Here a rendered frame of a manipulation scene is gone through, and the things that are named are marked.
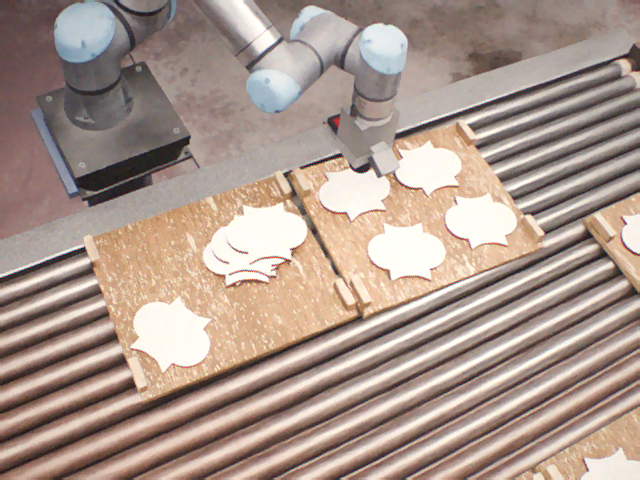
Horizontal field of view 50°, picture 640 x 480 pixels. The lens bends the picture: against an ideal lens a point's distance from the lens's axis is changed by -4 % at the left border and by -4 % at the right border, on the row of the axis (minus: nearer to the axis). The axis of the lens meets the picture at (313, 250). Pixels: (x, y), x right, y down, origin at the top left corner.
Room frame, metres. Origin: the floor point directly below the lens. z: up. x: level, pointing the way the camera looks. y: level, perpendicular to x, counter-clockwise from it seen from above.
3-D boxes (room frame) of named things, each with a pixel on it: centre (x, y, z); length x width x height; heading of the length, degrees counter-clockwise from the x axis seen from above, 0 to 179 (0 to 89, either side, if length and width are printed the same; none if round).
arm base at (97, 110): (1.01, 0.50, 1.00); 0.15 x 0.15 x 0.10
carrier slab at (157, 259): (0.64, 0.17, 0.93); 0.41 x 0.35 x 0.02; 123
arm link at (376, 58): (0.88, -0.06, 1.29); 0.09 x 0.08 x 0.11; 63
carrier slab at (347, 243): (0.86, -0.19, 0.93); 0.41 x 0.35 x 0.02; 121
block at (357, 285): (0.65, -0.10, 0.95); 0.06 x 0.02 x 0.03; 31
